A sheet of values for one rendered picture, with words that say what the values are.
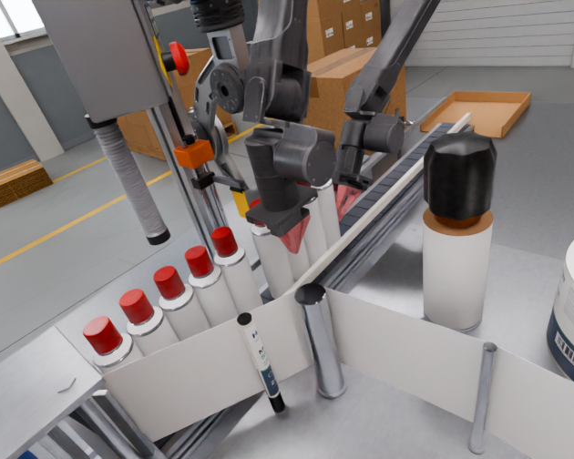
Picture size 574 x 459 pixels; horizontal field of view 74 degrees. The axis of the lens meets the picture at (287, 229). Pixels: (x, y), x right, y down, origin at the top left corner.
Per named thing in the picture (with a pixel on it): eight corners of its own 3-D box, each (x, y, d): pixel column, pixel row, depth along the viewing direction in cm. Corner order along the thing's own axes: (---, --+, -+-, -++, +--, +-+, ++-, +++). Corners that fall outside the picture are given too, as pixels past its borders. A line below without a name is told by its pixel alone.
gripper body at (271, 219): (320, 198, 59) (312, 155, 55) (277, 235, 54) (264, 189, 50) (289, 191, 63) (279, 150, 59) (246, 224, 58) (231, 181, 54)
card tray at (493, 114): (501, 138, 117) (503, 126, 115) (420, 131, 133) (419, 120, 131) (529, 103, 134) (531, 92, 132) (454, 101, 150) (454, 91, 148)
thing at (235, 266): (254, 339, 66) (219, 246, 55) (234, 326, 70) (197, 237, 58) (274, 319, 69) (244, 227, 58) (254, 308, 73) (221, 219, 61)
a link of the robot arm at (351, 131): (354, 123, 84) (339, 115, 80) (382, 124, 79) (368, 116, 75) (346, 154, 84) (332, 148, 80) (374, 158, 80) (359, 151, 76)
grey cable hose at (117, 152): (157, 248, 60) (91, 117, 48) (145, 241, 62) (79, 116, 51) (175, 235, 62) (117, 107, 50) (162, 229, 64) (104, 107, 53)
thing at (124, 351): (156, 440, 55) (85, 350, 43) (138, 420, 58) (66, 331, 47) (184, 411, 58) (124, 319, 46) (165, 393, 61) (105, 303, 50)
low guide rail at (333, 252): (210, 386, 59) (206, 379, 57) (205, 382, 59) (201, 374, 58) (470, 118, 118) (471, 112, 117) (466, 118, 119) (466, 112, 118)
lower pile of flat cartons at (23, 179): (-11, 212, 386) (-24, 195, 375) (-16, 198, 422) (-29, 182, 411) (54, 183, 416) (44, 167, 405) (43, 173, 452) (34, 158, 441)
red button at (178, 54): (156, 47, 44) (181, 41, 44) (158, 45, 47) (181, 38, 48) (169, 81, 46) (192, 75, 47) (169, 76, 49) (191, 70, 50)
